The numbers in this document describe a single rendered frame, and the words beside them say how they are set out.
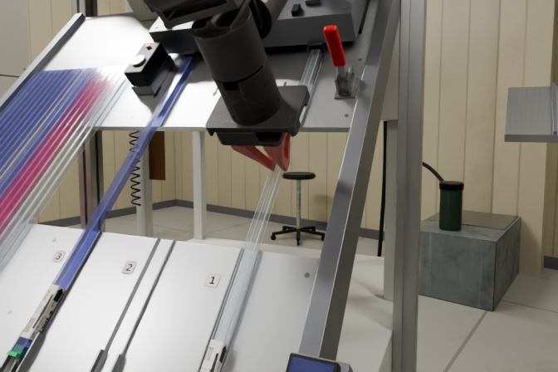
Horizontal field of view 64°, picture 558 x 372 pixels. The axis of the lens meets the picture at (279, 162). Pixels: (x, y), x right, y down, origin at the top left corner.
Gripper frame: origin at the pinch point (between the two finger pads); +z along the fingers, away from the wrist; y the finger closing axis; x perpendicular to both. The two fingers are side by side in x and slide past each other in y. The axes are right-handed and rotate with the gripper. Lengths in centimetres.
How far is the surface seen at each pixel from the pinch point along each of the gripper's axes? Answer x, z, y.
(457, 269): -96, 199, -20
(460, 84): -248, 195, -17
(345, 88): -13.5, 0.0, -5.6
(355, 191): 3.1, 0.7, -9.8
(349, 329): 3.0, 42.7, -2.5
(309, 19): -22.1, -5.5, 0.3
